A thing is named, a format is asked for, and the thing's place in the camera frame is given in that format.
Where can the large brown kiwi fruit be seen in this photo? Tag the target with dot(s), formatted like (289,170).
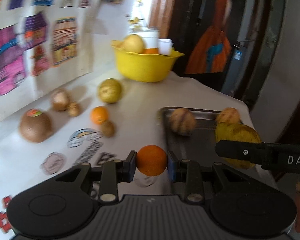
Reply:
(35,126)

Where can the yellow flowers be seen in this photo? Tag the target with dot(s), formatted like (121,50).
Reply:
(136,19)

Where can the small brown kiwi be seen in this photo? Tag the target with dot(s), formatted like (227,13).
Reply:
(74,109)

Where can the dark door frame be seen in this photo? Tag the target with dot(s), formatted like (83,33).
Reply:
(254,51)

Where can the portrait painting orange dress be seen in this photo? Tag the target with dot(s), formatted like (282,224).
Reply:
(211,53)

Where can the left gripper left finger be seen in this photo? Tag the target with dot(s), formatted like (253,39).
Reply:
(113,173)

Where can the metal tray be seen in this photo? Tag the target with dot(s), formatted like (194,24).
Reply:
(199,145)

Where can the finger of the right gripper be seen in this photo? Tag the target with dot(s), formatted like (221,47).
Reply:
(285,158)

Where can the small brown fruit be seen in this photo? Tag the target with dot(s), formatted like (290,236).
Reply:
(108,129)

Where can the yellow plastic bowl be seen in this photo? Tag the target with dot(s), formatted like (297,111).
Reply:
(143,67)

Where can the white folded paper in bowl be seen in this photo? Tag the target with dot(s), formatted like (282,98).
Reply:
(165,46)

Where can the pale yellow pear in bowl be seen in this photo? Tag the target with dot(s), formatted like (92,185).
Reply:
(133,43)

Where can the small orange mandarin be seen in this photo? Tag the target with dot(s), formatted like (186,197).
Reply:
(99,115)

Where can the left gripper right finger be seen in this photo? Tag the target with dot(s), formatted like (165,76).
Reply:
(185,175)

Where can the brown wooden post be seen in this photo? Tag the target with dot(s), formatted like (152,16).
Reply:
(161,15)

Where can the white printed tablecloth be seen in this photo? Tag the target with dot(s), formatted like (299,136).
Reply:
(136,116)

